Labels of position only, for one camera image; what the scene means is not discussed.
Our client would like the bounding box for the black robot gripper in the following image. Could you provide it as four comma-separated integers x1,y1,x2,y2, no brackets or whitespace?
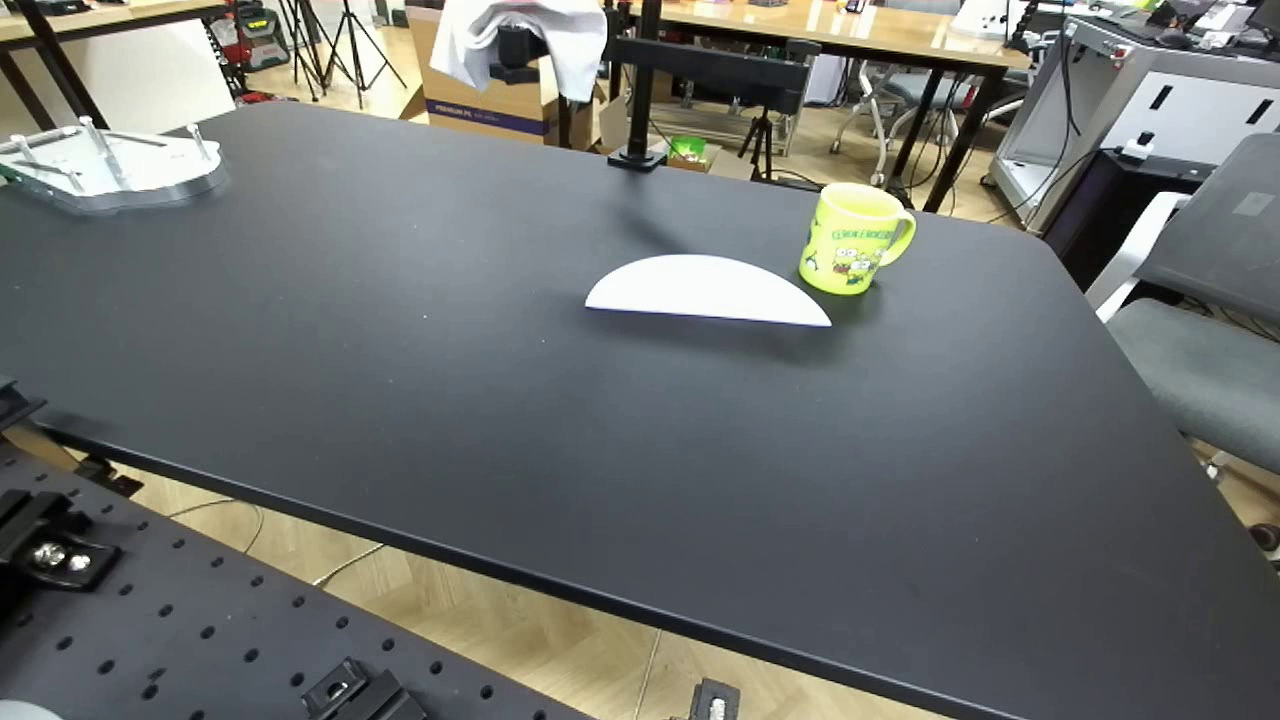
488,28,543,86

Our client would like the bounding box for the white cloth towel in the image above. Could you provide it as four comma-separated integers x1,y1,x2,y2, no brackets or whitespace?
427,0,611,107

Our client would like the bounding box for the brown cardboard box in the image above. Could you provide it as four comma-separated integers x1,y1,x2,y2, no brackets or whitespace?
405,5,607,154

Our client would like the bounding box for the tall black tripod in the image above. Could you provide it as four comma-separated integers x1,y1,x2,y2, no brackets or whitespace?
284,0,413,114

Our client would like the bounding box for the small green object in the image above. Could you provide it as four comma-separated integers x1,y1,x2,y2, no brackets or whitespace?
665,129,719,173

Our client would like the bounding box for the small black tripod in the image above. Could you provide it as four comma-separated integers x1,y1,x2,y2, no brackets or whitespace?
736,103,793,188

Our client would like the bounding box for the white half-round plate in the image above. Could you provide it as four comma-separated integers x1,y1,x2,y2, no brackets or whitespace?
581,251,838,333

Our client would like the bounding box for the wooden table with black legs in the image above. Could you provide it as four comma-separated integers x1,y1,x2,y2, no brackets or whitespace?
656,0,1031,216

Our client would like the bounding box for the white board panel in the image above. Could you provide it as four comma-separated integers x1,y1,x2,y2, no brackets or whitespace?
59,17,245,139

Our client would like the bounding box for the yellow-green ceramic mug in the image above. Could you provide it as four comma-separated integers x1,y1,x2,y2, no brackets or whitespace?
795,181,919,299

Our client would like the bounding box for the wooden desk with black leg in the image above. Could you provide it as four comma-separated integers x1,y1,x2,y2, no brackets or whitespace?
0,0,233,134

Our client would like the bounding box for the gray metal cabinet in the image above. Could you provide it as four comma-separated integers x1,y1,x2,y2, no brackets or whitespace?
989,17,1280,231

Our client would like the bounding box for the black perforated mounting board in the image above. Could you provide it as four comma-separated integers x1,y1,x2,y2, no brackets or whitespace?
0,447,592,720

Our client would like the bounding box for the black clamp with silver bolts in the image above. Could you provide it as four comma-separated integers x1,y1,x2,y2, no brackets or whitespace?
0,485,126,594

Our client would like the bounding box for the small silver metal fitting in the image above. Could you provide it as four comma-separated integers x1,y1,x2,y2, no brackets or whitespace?
683,675,745,720

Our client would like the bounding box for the gray office chair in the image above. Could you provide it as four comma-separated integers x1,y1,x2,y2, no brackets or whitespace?
1084,129,1280,553

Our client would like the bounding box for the black camera stand pole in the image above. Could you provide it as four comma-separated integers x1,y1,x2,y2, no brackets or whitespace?
603,0,674,175

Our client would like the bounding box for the black mounting bracket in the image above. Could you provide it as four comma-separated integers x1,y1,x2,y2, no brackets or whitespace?
299,655,438,720

